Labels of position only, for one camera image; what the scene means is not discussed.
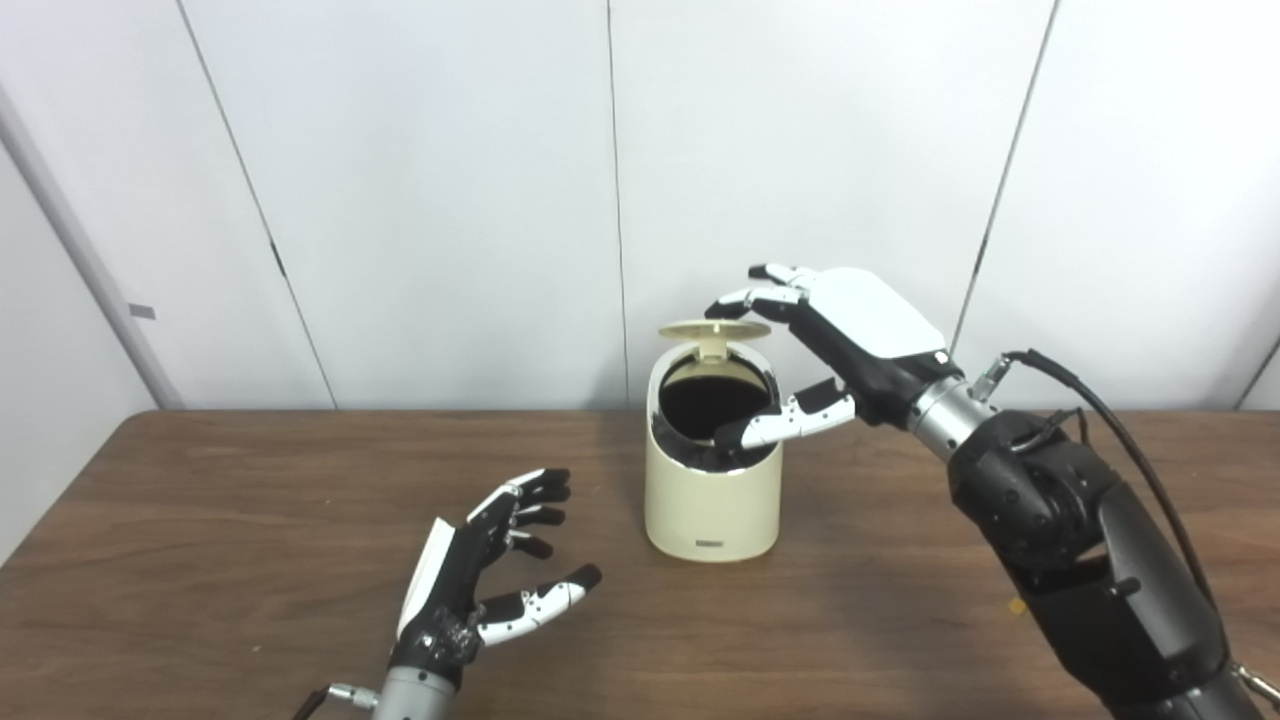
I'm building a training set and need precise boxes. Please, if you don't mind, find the cream-colored bin body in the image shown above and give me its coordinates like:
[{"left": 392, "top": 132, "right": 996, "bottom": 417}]
[{"left": 644, "top": 343, "right": 783, "bottom": 563}]

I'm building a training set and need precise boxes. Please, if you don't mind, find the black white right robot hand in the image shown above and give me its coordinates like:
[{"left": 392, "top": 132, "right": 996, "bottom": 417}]
[{"left": 705, "top": 263, "right": 966, "bottom": 451}]

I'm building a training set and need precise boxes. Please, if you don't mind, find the gray wall corner post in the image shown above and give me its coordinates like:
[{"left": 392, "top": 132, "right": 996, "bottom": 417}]
[{"left": 0, "top": 85, "right": 186, "bottom": 409}]

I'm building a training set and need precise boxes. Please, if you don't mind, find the round cream bin lid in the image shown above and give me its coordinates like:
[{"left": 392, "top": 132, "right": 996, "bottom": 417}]
[{"left": 657, "top": 319, "right": 773, "bottom": 363}]

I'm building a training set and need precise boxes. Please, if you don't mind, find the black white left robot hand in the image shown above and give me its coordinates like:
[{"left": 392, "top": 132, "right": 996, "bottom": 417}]
[{"left": 388, "top": 467, "right": 604, "bottom": 691}]

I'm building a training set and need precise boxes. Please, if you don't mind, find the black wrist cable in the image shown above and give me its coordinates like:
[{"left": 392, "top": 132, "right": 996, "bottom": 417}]
[
  {"left": 970, "top": 349, "right": 1221, "bottom": 613},
  {"left": 292, "top": 682, "right": 381, "bottom": 720}
]

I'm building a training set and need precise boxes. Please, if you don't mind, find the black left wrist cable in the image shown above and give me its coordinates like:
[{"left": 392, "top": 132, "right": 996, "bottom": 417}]
[{"left": 292, "top": 682, "right": 381, "bottom": 720}]

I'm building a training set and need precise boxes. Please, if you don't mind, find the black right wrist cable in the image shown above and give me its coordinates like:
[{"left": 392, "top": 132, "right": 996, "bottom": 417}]
[{"left": 970, "top": 349, "right": 1221, "bottom": 613}]

